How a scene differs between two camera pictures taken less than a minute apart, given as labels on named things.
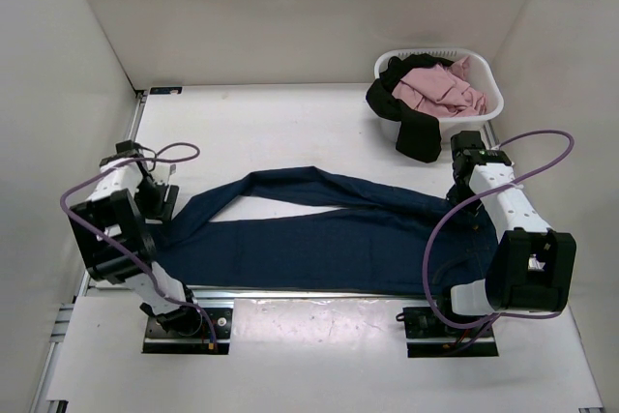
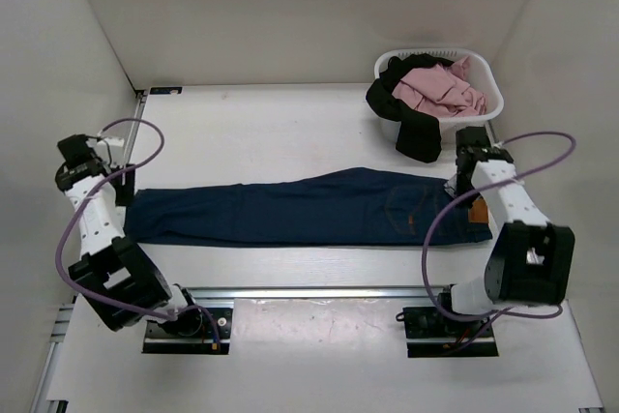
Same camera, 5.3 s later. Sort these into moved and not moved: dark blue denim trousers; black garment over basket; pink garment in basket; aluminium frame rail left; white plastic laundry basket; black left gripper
Moved: black left gripper; dark blue denim trousers
Not moved: white plastic laundry basket; aluminium frame rail left; black garment over basket; pink garment in basket
